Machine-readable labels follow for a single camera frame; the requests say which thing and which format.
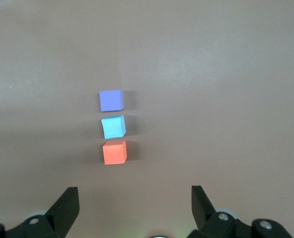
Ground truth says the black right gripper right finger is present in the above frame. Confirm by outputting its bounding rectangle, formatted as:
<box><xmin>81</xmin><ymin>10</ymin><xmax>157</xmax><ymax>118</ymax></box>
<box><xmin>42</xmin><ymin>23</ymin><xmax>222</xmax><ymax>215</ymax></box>
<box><xmin>190</xmin><ymin>184</ymin><xmax>253</xmax><ymax>238</ymax></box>

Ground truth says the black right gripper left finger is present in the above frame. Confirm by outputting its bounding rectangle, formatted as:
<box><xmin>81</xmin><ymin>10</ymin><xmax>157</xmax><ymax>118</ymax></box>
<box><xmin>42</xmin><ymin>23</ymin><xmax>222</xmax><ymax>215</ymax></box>
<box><xmin>6</xmin><ymin>186</ymin><xmax>80</xmax><ymax>238</ymax></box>

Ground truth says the light blue foam block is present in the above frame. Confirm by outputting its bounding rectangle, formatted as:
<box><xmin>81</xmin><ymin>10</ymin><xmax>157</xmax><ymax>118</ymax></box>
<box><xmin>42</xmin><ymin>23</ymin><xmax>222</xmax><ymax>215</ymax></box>
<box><xmin>101</xmin><ymin>114</ymin><xmax>126</xmax><ymax>140</ymax></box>

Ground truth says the orange foam block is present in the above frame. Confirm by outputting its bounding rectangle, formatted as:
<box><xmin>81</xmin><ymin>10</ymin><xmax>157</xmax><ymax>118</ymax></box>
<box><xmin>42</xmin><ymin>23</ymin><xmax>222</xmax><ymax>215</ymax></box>
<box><xmin>102</xmin><ymin>140</ymin><xmax>128</xmax><ymax>165</ymax></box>

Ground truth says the purple foam block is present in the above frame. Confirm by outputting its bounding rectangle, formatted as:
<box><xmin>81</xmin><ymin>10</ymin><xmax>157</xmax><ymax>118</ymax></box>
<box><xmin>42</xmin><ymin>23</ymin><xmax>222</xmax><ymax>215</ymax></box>
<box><xmin>99</xmin><ymin>89</ymin><xmax>125</xmax><ymax>113</ymax></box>

